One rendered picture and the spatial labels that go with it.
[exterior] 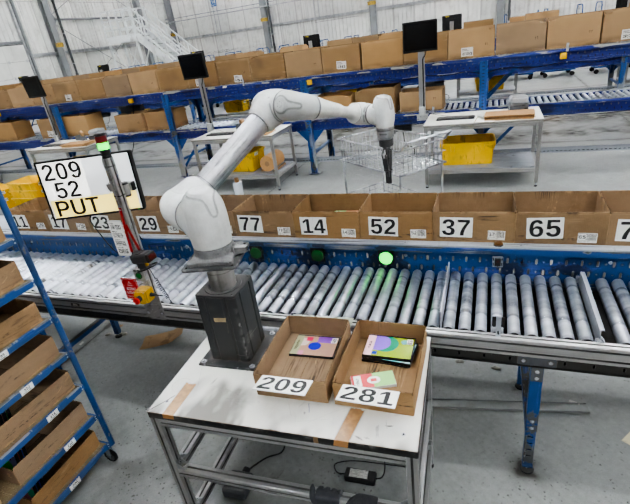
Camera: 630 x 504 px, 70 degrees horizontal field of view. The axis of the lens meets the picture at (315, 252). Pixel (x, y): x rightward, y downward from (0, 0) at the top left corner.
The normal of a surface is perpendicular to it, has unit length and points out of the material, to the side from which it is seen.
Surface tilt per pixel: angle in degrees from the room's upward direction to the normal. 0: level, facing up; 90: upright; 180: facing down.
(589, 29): 86
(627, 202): 90
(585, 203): 90
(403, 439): 0
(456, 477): 0
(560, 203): 89
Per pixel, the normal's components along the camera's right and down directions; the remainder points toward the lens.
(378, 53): -0.31, 0.44
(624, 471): -0.13, -0.89
